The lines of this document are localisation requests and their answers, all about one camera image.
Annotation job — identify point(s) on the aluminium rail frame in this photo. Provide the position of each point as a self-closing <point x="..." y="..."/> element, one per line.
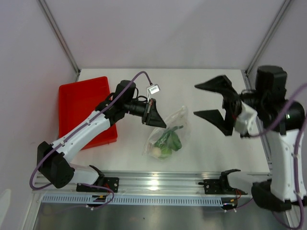
<point x="130" y="183"/>

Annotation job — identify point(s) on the green bell pepper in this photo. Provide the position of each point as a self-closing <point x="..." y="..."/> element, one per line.
<point x="174" y="142"/>

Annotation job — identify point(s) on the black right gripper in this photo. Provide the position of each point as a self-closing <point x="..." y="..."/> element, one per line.
<point x="232" y="101"/>

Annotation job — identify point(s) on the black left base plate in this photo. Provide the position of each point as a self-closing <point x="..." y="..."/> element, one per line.
<point x="108" y="182"/>

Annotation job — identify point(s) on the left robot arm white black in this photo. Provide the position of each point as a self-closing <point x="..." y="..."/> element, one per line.
<point x="54" y="160"/>

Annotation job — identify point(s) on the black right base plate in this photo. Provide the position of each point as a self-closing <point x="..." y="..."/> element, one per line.
<point x="221" y="185"/>

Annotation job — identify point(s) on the clear zip top bag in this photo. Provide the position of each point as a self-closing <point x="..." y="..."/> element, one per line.
<point x="177" y="122"/>

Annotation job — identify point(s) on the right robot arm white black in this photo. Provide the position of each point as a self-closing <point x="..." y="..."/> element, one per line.
<point x="263" y="111"/>

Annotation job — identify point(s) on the right aluminium corner post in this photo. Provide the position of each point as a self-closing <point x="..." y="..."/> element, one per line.
<point x="274" y="25"/>

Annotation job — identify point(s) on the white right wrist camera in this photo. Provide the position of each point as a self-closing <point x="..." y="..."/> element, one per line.
<point x="245" y="120"/>

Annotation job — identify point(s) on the left aluminium corner post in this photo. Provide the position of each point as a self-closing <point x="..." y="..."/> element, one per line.
<point x="58" y="34"/>

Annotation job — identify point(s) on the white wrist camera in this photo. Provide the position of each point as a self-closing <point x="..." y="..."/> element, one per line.
<point x="151" y="90"/>
<point x="245" y="120"/>

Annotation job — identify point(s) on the green chili pepper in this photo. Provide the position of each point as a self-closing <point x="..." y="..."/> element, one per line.
<point x="163" y="139"/>

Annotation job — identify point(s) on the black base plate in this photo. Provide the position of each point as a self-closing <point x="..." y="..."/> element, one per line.
<point x="221" y="185"/>
<point x="108" y="182"/>

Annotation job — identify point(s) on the red plastic tray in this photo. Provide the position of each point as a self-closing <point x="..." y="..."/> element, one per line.
<point x="77" y="100"/>

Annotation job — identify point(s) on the green round lime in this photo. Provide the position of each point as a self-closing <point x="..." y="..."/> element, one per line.
<point x="165" y="153"/>

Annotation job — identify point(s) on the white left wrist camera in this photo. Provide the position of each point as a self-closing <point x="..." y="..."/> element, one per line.
<point x="151" y="90"/>

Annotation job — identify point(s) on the white slotted cable duct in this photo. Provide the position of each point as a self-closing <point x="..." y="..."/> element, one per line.
<point x="205" y="201"/>

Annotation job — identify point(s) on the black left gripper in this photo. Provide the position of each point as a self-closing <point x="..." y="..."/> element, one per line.
<point x="151" y="117"/>

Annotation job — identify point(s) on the aluminium corner post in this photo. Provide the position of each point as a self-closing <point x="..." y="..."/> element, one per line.
<point x="274" y="25"/>
<point x="58" y="34"/>

